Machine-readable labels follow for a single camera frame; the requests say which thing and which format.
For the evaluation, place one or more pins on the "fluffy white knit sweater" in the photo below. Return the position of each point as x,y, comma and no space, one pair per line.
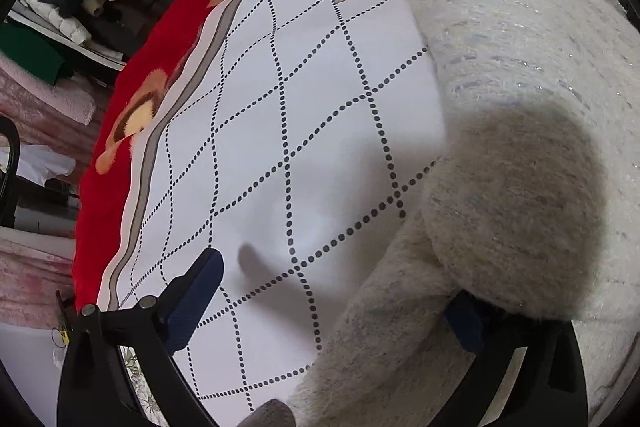
533,206

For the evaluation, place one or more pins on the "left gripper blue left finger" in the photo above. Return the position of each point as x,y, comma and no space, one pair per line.
185,300

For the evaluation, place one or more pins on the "white dotted-lattice floral bedsheet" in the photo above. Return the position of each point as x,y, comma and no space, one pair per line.
294,142

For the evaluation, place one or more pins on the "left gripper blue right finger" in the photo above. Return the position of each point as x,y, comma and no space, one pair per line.
473,321

